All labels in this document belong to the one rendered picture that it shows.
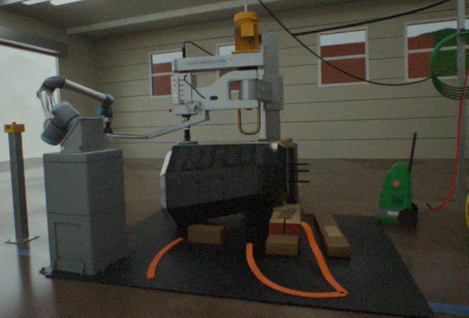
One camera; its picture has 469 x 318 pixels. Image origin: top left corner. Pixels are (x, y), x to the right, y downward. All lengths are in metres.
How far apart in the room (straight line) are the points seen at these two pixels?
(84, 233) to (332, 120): 7.38
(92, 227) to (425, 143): 8.00
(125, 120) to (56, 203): 8.66
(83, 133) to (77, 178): 0.32
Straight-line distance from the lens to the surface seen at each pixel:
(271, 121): 3.83
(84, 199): 2.43
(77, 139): 2.49
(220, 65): 3.30
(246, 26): 3.27
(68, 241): 2.63
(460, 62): 4.43
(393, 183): 3.42
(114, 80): 11.47
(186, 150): 3.15
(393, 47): 9.17
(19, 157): 3.54
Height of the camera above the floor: 1.02
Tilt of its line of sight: 3 degrees down
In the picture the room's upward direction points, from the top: 2 degrees counter-clockwise
